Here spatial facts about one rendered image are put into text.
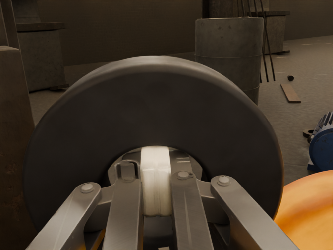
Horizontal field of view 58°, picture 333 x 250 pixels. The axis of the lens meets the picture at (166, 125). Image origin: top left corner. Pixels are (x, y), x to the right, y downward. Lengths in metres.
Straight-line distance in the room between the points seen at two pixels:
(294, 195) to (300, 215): 0.02
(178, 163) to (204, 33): 2.44
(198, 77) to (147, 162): 0.05
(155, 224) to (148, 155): 0.07
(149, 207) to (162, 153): 0.03
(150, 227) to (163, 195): 0.06
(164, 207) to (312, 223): 0.10
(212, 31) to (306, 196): 2.37
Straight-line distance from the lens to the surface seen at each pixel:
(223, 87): 0.16
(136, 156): 0.18
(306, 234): 0.22
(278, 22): 7.89
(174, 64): 0.15
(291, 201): 0.22
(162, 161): 0.15
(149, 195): 0.16
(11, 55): 0.37
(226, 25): 2.51
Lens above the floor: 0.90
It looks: 20 degrees down
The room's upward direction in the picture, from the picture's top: 2 degrees counter-clockwise
